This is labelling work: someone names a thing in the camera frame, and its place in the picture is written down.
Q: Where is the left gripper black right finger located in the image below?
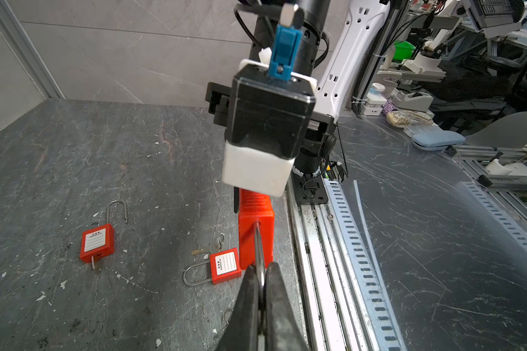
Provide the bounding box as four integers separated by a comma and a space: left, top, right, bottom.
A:
263, 262, 309, 350

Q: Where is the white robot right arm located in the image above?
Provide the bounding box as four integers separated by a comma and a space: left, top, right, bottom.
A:
206, 1, 392, 195

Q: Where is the aluminium front rail frame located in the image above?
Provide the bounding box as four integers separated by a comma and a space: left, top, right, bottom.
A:
286, 179, 406, 350

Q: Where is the cluttered background workbench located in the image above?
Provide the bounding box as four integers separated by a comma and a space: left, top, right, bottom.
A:
350, 0, 527, 207

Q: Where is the silver key in held padlock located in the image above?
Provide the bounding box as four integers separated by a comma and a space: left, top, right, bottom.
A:
253, 222, 266, 307

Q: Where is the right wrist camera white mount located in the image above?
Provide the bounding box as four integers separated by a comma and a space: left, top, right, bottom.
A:
221, 0, 318, 198

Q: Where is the red padlock front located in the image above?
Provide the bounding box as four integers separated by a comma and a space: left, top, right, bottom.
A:
182, 248, 242, 287

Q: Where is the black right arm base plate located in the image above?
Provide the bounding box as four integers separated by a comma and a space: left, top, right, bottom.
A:
291, 172, 329, 206

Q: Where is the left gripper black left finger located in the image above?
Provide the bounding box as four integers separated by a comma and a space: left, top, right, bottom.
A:
216, 266, 260, 351

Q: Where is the red padlock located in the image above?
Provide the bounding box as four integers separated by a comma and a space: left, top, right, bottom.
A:
238, 188, 276, 271
80, 200, 129, 270
182, 248, 242, 287

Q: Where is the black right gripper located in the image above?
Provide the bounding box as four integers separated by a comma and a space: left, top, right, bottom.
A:
204, 81, 338, 141

